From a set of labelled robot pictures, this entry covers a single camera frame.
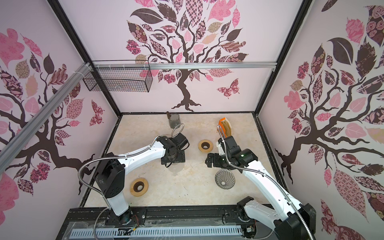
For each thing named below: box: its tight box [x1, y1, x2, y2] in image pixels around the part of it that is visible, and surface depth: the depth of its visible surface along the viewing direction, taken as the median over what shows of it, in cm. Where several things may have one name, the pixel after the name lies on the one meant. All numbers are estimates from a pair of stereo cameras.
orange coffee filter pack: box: [217, 117, 232, 138], surface depth 105 cm
